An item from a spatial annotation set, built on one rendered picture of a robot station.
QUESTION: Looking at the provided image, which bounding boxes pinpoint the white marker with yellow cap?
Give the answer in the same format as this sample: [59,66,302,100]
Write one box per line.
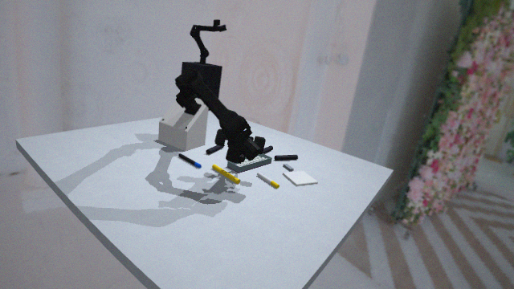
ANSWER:
[257,172,279,189]

